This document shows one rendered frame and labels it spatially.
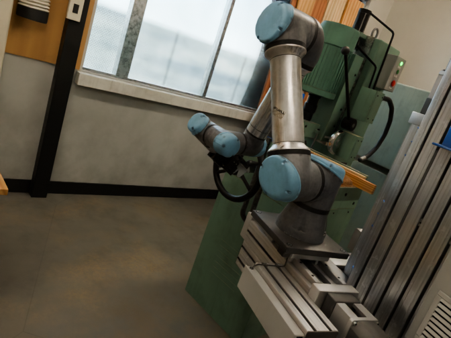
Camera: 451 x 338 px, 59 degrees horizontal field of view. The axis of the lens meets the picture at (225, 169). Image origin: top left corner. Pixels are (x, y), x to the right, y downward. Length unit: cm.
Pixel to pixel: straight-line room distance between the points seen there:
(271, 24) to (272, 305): 71
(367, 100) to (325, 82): 25
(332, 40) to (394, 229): 95
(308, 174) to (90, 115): 202
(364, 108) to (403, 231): 95
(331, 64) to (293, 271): 100
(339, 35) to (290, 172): 96
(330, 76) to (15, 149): 193
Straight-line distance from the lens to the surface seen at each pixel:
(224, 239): 200
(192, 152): 332
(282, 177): 101
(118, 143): 298
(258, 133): 132
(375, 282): 119
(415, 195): 112
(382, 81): 208
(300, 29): 115
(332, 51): 183
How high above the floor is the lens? 123
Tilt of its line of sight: 15 degrees down
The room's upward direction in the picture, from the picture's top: 19 degrees clockwise
